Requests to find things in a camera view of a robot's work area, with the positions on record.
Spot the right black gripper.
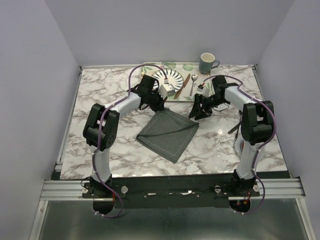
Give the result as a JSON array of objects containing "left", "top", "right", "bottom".
[{"left": 188, "top": 93, "right": 227, "bottom": 121}]

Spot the grey cloth napkin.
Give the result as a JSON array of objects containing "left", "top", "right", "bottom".
[{"left": 136, "top": 108, "right": 199, "bottom": 164}]

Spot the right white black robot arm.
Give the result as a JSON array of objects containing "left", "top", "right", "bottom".
[{"left": 188, "top": 75, "right": 277, "bottom": 196}]

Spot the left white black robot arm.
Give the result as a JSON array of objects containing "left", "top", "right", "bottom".
[{"left": 83, "top": 75, "right": 171, "bottom": 198}]

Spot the striped white plate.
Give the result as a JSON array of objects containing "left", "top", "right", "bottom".
[{"left": 151, "top": 68, "right": 184, "bottom": 96}]

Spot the floral serving tray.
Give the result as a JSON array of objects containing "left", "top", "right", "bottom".
[{"left": 140, "top": 61, "right": 213, "bottom": 102}]

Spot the silver spoon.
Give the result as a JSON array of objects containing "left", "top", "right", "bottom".
[{"left": 189, "top": 73, "right": 198, "bottom": 97}]

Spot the bronze knife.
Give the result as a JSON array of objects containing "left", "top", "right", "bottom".
[{"left": 174, "top": 73, "right": 191, "bottom": 99}]

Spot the small white saucer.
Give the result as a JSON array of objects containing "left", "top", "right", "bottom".
[{"left": 234, "top": 137, "right": 244, "bottom": 157}]

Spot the teal ceramic mug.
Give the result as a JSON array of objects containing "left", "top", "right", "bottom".
[{"left": 198, "top": 52, "right": 220, "bottom": 75}]

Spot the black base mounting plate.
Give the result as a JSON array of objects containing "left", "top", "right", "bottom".
[{"left": 82, "top": 173, "right": 261, "bottom": 209}]

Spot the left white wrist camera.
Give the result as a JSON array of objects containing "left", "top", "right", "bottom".
[{"left": 158, "top": 83, "right": 176, "bottom": 99}]

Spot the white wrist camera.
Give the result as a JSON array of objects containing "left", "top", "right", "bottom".
[
  {"left": 158, "top": 83, "right": 176, "bottom": 99},
  {"left": 198, "top": 85, "right": 210, "bottom": 97}
]

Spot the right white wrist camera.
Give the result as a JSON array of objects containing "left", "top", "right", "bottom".
[{"left": 198, "top": 85, "right": 210, "bottom": 97}]

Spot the aluminium frame rail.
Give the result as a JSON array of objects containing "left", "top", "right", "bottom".
[{"left": 40, "top": 178, "right": 306, "bottom": 202}]

